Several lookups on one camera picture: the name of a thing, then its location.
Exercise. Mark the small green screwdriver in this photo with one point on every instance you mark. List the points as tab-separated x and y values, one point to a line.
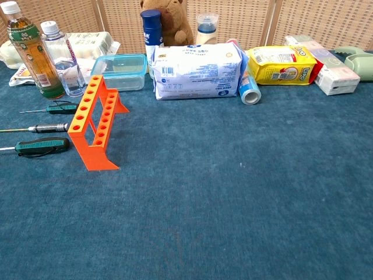
61	109

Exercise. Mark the large green black screwdriver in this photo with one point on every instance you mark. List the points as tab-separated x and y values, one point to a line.
40	145

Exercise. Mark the orange plastic tool rack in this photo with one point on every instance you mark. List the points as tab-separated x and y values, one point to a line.
93	154

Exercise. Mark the blue felt table cover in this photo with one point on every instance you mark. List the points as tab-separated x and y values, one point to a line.
204	189

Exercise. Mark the white wet wipes pack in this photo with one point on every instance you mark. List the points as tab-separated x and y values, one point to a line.
198	73

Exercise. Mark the clear container blue lid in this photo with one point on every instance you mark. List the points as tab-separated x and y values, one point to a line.
122	73

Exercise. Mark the white squeeze bottle clear cap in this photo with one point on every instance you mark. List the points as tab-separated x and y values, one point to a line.
206	36

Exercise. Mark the blue white spray can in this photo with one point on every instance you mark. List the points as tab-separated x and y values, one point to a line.
151	32

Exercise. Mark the brown capybara plush toy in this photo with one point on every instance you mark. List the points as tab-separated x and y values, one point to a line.
175	23

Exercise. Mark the yellow Lipo biscuit bag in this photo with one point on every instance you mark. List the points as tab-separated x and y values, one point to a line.
279	67

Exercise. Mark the white egg carton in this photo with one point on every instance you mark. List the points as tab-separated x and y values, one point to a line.
90	43

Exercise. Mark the wicker folding screen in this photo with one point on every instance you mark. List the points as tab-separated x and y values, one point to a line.
247	17

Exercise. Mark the yellow red snack box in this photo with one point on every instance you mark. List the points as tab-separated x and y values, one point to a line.
319	73

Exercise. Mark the clear water bottle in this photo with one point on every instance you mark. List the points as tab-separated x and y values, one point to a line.
62	58

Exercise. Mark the pastel tissue box pack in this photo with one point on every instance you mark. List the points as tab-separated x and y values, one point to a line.
335	76

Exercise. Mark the green tea bottle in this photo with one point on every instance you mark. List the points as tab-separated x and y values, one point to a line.
32	58

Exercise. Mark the green lint roller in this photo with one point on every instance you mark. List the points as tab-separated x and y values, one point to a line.
358	62

